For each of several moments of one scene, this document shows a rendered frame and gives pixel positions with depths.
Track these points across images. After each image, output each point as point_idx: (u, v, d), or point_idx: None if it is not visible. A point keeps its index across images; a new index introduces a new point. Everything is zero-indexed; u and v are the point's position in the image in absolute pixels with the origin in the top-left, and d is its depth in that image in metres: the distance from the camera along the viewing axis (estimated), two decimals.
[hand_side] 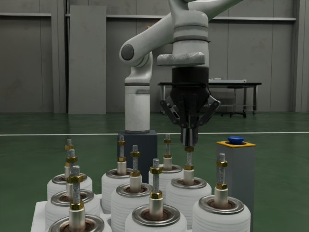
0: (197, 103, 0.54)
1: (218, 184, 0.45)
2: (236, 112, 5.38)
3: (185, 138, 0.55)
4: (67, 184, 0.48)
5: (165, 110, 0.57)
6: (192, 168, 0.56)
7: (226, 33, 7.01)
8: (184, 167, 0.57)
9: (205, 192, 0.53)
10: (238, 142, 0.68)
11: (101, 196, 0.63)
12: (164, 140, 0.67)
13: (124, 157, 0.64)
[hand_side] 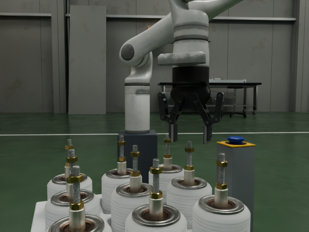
0: (197, 102, 0.54)
1: (218, 184, 0.45)
2: (236, 112, 5.38)
3: (173, 134, 0.56)
4: (67, 184, 0.48)
5: (159, 103, 0.57)
6: (188, 166, 0.58)
7: (226, 33, 7.01)
8: (191, 169, 0.56)
9: (173, 191, 0.54)
10: (238, 142, 0.68)
11: (101, 196, 0.63)
12: (164, 140, 0.67)
13: (124, 157, 0.64)
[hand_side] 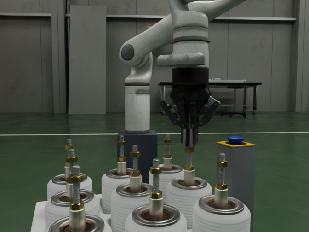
0: (197, 103, 0.54)
1: (218, 184, 0.45)
2: (236, 112, 5.38)
3: (185, 138, 0.55)
4: (67, 184, 0.48)
5: (165, 110, 0.57)
6: (192, 169, 0.56)
7: (226, 33, 7.01)
8: (185, 168, 0.57)
9: (180, 193, 0.53)
10: (238, 142, 0.68)
11: (101, 196, 0.63)
12: (164, 140, 0.67)
13: (124, 157, 0.64)
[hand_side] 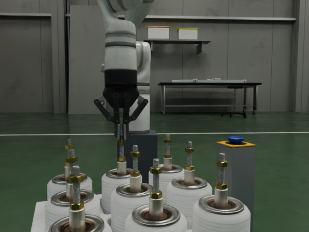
0: None
1: (218, 184, 0.45)
2: (236, 112, 5.38)
3: (123, 131, 0.64)
4: (67, 184, 0.48)
5: None
6: (192, 169, 0.56)
7: (226, 33, 7.01)
8: (185, 168, 0.57)
9: (180, 193, 0.53)
10: (238, 142, 0.68)
11: (101, 196, 0.63)
12: (164, 140, 0.67)
13: (124, 157, 0.64)
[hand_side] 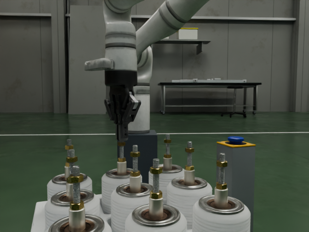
0: (121, 102, 0.60)
1: (218, 184, 0.45)
2: (236, 112, 5.38)
3: (116, 133, 0.63)
4: (67, 184, 0.48)
5: (106, 107, 0.66)
6: (192, 169, 0.56)
7: (226, 33, 7.01)
8: (185, 168, 0.57)
9: (180, 193, 0.53)
10: (238, 142, 0.68)
11: None
12: (164, 140, 0.67)
13: (121, 159, 0.63)
